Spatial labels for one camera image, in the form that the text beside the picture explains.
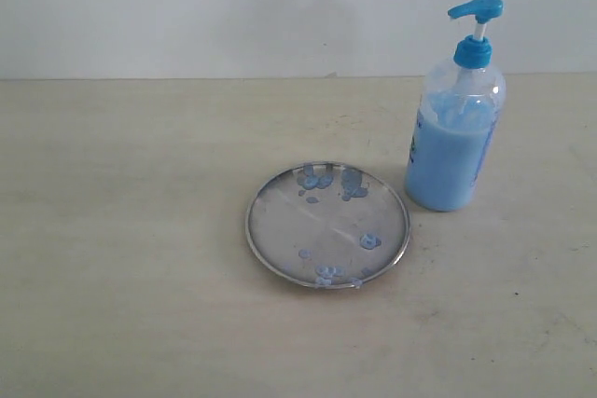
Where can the blue soap pump bottle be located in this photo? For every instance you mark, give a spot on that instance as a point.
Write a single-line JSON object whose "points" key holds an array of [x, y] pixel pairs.
{"points": [[461, 103]]}

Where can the round stainless steel plate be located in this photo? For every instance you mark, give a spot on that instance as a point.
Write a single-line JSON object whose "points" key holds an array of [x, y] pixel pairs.
{"points": [[327, 225]]}

